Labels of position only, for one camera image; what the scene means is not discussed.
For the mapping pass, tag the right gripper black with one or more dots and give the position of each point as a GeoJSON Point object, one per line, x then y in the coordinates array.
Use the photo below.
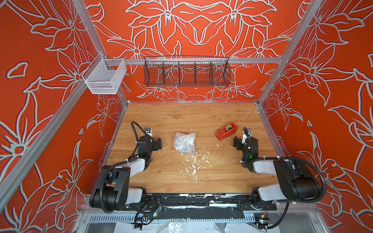
{"type": "Point", "coordinates": [238, 142]}

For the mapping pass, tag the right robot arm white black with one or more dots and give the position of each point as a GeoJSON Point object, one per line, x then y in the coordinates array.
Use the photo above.
{"type": "Point", "coordinates": [297, 179]}

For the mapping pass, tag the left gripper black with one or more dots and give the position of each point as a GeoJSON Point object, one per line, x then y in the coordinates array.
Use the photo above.
{"type": "Point", "coordinates": [156, 144]}

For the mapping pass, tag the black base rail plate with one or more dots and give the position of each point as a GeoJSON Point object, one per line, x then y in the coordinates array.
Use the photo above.
{"type": "Point", "coordinates": [241, 201]}

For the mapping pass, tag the clear bubble wrap sheet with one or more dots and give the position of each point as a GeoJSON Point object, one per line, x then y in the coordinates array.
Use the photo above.
{"type": "Point", "coordinates": [184, 143]}

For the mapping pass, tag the clear plastic bin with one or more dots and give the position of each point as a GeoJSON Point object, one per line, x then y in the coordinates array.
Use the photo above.
{"type": "Point", "coordinates": [104, 76]}

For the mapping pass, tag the black wire basket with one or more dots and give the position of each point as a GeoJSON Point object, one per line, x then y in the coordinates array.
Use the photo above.
{"type": "Point", "coordinates": [186, 71]}

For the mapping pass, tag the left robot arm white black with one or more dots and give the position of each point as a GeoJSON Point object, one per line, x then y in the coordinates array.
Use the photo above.
{"type": "Point", "coordinates": [112, 190]}

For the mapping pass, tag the grey cable duct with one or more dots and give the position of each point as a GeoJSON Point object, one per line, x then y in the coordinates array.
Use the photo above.
{"type": "Point", "coordinates": [130, 218]}

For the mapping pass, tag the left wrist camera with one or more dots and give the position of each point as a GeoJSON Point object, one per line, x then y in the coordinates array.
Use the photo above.
{"type": "Point", "coordinates": [148, 131]}

